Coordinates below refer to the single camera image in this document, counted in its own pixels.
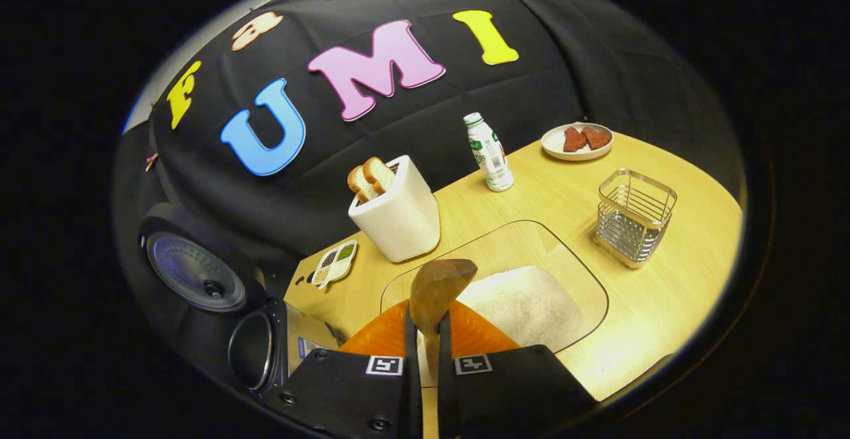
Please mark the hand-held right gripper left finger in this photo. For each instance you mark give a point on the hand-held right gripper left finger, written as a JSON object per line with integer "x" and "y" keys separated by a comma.
{"x": 412, "y": 386}

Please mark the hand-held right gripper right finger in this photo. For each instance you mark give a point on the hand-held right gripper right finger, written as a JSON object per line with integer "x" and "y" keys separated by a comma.
{"x": 446, "y": 392}

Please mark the wooden spoon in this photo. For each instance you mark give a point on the wooden spoon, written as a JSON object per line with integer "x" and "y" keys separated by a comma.
{"x": 435, "y": 286}

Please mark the dark grey rice cooker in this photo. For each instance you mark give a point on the dark grey rice cooker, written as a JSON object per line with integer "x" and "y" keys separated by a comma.
{"x": 192, "y": 273}

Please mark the white sectioned grain dish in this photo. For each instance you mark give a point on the white sectioned grain dish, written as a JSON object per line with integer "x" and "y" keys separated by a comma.
{"x": 334, "y": 265}

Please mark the clear plastic box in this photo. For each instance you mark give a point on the clear plastic box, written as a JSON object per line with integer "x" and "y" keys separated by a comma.
{"x": 505, "y": 246}

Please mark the white toaster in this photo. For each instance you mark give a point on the white toaster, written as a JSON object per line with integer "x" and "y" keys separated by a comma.
{"x": 405, "y": 220}

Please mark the toasted bread slice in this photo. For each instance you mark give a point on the toasted bread slice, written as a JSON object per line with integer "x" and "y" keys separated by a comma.
{"x": 359, "y": 183}
{"x": 378, "y": 173}

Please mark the white drink bottle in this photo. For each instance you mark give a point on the white drink bottle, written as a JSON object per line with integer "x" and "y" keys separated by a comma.
{"x": 491, "y": 157}

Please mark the white round plate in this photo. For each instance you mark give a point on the white round plate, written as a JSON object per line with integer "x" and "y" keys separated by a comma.
{"x": 552, "y": 143}

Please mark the black backdrop cloth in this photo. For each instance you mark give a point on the black backdrop cloth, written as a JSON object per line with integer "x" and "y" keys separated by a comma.
{"x": 431, "y": 113}

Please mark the red meat slice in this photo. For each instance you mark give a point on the red meat slice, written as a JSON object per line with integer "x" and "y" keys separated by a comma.
{"x": 574, "y": 139}
{"x": 596, "y": 137}

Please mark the pink cloth clip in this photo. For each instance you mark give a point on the pink cloth clip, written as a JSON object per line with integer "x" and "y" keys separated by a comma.
{"x": 152, "y": 162}

